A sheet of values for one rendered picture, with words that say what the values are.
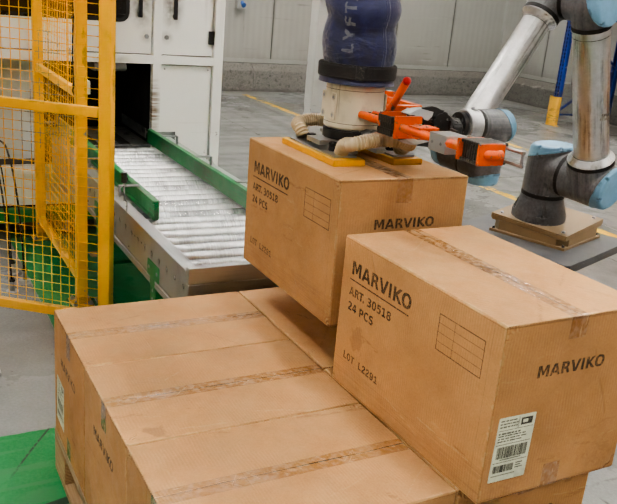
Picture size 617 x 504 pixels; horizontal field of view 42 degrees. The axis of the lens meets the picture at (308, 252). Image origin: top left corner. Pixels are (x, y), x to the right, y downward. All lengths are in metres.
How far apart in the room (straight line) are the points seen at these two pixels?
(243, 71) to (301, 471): 10.63
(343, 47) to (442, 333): 0.90
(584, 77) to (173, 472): 1.67
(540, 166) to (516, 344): 1.34
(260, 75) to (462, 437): 10.78
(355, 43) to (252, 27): 10.07
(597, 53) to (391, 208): 0.83
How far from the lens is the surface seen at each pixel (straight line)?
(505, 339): 1.59
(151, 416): 1.95
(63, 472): 2.66
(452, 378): 1.74
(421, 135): 2.04
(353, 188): 2.05
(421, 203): 2.18
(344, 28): 2.28
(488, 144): 1.85
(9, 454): 2.87
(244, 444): 1.85
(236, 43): 12.23
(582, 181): 2.77
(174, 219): 3.46
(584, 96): 2.64
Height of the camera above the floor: 1.52
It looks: 18 degrees down
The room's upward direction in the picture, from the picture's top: 5 degrees clockwise
